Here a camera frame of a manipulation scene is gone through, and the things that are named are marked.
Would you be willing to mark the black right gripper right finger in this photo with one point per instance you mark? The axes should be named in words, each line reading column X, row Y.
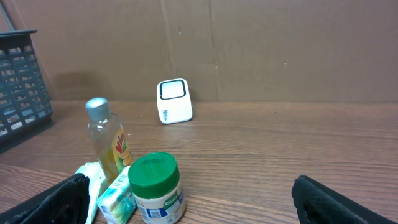
column 318, row 204

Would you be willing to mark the dark grey plastic basket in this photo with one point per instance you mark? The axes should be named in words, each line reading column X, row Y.
column 25, row 102

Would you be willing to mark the green lid jar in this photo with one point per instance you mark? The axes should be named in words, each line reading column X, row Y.
column 157, row 188

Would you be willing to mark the yellow liquid bottle silver cap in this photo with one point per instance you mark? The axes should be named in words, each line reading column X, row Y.
column 108, row 138

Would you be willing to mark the small teal tissue pack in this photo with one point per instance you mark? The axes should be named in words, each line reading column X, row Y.
column 117, row 203

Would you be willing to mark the white barcode scanner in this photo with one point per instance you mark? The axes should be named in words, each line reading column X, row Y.
column 173, row 101

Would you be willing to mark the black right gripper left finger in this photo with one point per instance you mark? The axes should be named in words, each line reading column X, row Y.
column 67, row 202

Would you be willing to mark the teal snack packet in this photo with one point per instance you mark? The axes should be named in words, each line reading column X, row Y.
column 98, row 184

